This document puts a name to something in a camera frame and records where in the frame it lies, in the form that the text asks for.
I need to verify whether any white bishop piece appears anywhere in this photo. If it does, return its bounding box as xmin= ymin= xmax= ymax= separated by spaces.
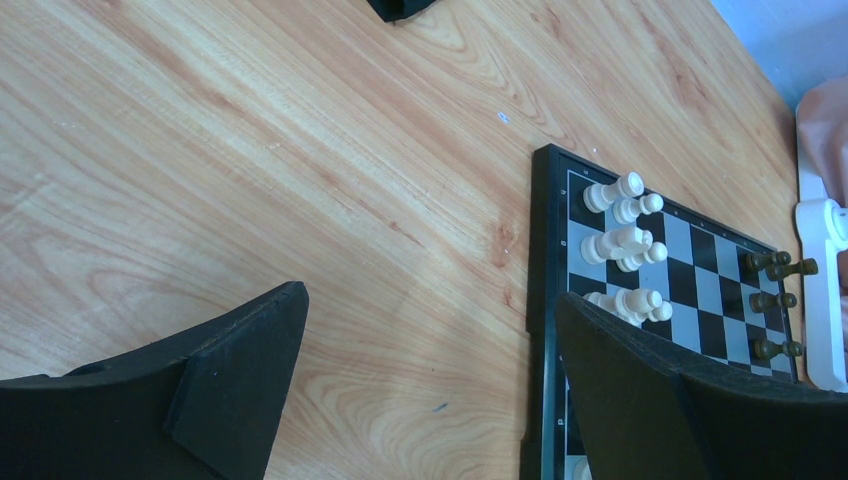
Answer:
xmin=583 ymin=288 xmax=665 ymax=326

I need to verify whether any dark brown rook piece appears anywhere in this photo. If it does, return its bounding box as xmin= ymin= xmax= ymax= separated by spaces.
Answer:
xmin=765 ymin=258 xmax=819 ymax=282

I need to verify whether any white knight piece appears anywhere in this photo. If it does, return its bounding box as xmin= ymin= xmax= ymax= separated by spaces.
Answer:
xmin=580 ymin=226 xmax=654 ymax=265

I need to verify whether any white pawn piece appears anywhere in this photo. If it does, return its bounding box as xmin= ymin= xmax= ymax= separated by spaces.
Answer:
xmin=612 ymin=193 xmax=664 ymax=224
xmin=616 ymin=242 xmax=668 ymax=272
xmin=637 ymin=301 xmax=673 ymax=324

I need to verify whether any white rack stand base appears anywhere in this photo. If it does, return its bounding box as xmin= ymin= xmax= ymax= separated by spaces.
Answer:
xmin=795 ymin=145 xmax=847 ymax=393

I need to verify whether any white rook piece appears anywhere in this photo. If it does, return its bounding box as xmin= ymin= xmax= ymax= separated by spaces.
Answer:
xmin=583 ymin=172 xmax=645 ymax=213

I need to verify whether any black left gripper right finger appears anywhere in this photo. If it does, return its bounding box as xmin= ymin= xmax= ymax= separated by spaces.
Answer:
xmin=556 ymin=293 xmax=847 ymax=479

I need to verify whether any black white chessboard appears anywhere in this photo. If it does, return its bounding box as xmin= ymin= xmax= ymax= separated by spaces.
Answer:
xmin=519 ymin=144 xmax=798 ymax=479

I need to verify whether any black cloth garment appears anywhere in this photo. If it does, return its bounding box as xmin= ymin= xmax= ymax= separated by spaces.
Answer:
xmin=368 ymin=0 xmax=435 ymax=22

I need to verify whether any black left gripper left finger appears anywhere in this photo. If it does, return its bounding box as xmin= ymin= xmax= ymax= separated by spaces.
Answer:
xmin=1 ymin=281 xmax=309 ymax=479

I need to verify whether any dark pawn piece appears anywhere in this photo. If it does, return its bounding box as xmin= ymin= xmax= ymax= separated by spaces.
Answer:
xmin=744 ymin=251 xmax=792 ymax=272
xmin=753 ymin=339 xmax=804 ymax=360
xmin=749 ymin=292 xmax=798 ymax=313

